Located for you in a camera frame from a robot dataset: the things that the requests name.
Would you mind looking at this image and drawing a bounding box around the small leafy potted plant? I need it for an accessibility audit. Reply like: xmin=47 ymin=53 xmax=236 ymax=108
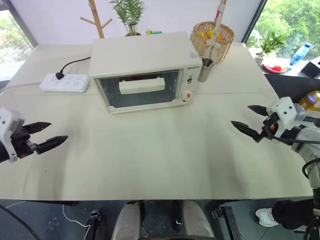
xmin=254 ymin=31 xmax=287 ymax=66

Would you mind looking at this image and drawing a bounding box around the yellow fruit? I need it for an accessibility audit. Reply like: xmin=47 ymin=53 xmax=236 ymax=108
xmin=198 ymin=29 xmax=216 ymax=40

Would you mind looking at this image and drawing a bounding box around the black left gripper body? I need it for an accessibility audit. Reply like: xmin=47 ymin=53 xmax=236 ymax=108
xmin=10 ymin=123 xmax=39 ymax=160

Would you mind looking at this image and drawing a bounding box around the yellow and purple toy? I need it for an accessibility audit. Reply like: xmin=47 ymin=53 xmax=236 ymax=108
xmin=298 ymin=90 xmax=320 ymax=113

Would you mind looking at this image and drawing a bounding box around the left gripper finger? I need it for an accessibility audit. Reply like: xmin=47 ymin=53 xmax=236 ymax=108
xmin=23 ymin=121 xmax=53 ymax=134
xmin=36 ymin=135 xmax=69 ymax=155

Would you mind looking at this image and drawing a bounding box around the woven wicker basket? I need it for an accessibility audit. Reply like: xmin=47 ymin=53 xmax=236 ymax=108
xmin=190 ymin=21 xmax=236 ymax=63

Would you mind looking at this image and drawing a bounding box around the green potted bamboo plant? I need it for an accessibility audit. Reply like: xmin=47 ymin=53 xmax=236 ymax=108
xmin=109 ymin=0 xmax=146 ymax=38

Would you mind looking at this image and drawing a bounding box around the red and white plate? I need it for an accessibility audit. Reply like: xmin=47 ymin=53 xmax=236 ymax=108
xmin=262 ymin=58 xmax=288 ymax=74

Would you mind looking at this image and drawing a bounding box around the black right arm cable loop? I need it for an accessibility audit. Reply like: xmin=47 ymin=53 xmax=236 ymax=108
xmin=301 ymin=156 xmax=320 ymax=180

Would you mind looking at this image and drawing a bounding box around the black floor cable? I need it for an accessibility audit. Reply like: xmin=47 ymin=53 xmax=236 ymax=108
xmin=0 ymin=203 xmax=42 ymax=240

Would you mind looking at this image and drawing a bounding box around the black table leg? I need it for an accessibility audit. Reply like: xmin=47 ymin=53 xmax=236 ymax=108
xmin=86 ymin=209 xmax=102 ymax=240
xmin=211 ymin=203 xmax=239 ymax=240

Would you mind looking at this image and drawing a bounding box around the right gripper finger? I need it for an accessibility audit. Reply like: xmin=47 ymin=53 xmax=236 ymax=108
xmin=230 ymin=120 xmax=263 ymax=144
xmin=247 ymin=104 xmax=269 ymax=117

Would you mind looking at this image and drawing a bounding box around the white toaster oven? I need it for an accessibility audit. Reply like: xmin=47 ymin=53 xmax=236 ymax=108
xmin=89 ymin=31 xmax=203 ymax=115

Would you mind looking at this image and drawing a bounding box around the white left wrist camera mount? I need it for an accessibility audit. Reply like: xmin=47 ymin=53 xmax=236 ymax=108
xmin=0 ymin=106 xmax=26 ymax=164

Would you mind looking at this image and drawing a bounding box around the black plug with cable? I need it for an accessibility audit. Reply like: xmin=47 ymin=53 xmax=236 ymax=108
xmin=55 ymin=56 xmax=92 ymax=81

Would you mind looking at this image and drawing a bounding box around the black box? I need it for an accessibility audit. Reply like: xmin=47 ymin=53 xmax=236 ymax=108
xmin=301 ymin=56 xmax=320 ymax=79

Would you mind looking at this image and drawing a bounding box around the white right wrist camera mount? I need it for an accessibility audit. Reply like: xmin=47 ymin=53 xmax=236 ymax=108
xmin=266 ymin=97 xmax=301 ymax=134

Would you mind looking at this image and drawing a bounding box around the white power strip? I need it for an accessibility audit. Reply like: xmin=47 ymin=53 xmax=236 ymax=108
xmin=39 ymin=72 xmax=91 ymax=94

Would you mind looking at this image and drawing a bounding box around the black window counter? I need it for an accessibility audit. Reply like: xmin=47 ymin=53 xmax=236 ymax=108
xmin=259 ymin=59 xmax=320 ymax=106

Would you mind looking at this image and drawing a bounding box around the steel cup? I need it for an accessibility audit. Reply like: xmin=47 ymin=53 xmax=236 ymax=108
xmin=197 ymin=57 xmax=216 ymax=83

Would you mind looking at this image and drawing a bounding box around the white power strip cable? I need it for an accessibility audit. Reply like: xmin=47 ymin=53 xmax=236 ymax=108
xmin=0 ymin=81 xmax=43 ymax=95

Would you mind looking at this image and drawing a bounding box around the cream table cloth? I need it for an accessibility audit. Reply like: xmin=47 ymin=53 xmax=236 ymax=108
xmin=0 ymin=42 xmax=315 ymax=202

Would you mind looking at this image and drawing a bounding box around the black trouser leg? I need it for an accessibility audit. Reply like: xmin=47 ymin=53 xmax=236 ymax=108
xmin=271 ymin=199 xmax=315 ymax=231

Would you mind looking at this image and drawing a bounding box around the wooden coat rack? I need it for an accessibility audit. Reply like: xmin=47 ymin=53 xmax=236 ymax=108
xmin=79 ymin=0 xmax=113 ymax=39

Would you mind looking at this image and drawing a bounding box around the white shoe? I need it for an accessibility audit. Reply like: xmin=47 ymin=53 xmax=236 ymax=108
xmin=254 ymin=207 xmax=280 ymax=228

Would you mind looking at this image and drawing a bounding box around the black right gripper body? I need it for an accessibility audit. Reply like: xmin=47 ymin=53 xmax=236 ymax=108
xmin=261 ymin=112 xmax=281 ymax=140

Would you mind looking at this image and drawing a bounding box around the white floor cable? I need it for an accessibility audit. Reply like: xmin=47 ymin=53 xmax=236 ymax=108
xmin=61 ymin=204 xmax=92 ymax=240

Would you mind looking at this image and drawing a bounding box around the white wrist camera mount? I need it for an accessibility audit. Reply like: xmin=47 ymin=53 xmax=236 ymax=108
xmin=0 ymin=106 xmax=26 ymax=164
xmin=266 ymin=97 xmax=301 ymax=134

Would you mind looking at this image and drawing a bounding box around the grey rounded shape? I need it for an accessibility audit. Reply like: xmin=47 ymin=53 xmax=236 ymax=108
xmin=181 ymin=199 xmax=216 ymax=240
xmin=111 ymin=201 xmax=142 ymax=240

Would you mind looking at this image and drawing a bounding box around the blue plastic bottle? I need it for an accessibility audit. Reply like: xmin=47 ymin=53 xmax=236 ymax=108
xmin=289 ymin=41 xmax=313 ymax=67

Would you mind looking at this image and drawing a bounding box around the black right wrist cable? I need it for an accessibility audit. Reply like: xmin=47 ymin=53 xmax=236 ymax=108
xmin=264 ymin=123 xmax=320 ymax=146

